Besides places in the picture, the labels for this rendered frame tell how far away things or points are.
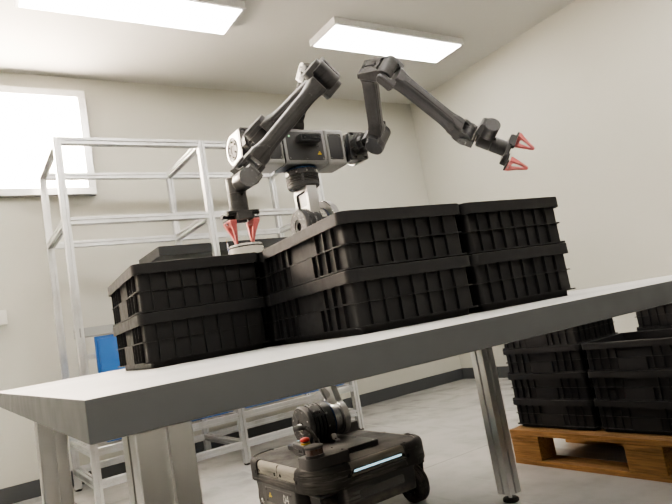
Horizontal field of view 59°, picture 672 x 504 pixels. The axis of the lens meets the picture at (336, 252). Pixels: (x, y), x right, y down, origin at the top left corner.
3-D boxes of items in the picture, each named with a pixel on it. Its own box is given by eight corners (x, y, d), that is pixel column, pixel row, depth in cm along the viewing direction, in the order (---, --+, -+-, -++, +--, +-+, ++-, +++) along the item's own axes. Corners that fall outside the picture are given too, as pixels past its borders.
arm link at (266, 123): (349, 67, 192) (327, 45, 189) (341, 85, 182) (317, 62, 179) (268, 146, 219) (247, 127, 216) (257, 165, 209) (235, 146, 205)
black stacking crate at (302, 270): (268, 300, 141) (260, 253, 142) (371, 285, 156) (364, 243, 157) (349, 275, 107) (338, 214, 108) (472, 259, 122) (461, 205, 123)
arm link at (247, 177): (260, 176, 183) (239, 158, 181) (277, 165, 174) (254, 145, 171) (240, 204, 178) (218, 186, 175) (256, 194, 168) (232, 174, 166)
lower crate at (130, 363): (117, 372, 160) (111, 328, 161) (223, 352, 174) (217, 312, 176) (145, 370, 125) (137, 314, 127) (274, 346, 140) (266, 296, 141)
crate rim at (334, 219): (261, 261, 142) (259, 251, 143) (365, 250, 157) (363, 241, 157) (340, 223, 108) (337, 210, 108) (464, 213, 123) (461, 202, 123)
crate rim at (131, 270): (107, 297, 162) (106, 288, 162) (213, 284, 177) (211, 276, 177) (132, 275, 128) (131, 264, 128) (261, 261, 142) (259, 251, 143)
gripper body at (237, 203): (260, 214, 175) (256, 190, 176) (227, 217, 170) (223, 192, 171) (253, 219, 180) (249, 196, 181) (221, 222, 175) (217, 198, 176)
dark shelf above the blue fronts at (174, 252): (139, 268, 382) (138, 260, 383) (299, 254, 448) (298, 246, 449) (159, 256, 345) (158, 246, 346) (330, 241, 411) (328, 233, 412)
